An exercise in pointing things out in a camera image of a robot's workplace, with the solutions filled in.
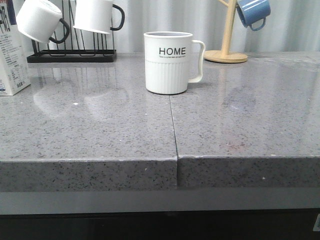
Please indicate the white HOME ribbed cup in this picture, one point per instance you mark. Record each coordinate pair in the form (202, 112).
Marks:
(167, 60)

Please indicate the white blue milk carton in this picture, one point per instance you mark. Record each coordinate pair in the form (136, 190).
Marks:
(13, 63)

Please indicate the wooden mug tree stand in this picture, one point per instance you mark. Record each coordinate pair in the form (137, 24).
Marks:
(225, 55)

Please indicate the blue enamel mug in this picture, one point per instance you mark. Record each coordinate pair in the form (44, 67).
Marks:
(252, 11)

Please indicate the black wire mug rack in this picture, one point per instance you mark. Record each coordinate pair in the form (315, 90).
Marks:
(80, 47)

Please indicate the white mug black handle right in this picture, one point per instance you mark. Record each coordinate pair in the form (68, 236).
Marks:
(96, 16)

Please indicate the white mug black handle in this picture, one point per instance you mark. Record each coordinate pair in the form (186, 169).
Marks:
(96, 16)
(38, 20)

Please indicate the white mug black handle left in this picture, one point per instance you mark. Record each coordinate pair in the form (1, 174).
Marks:
(38, 20)

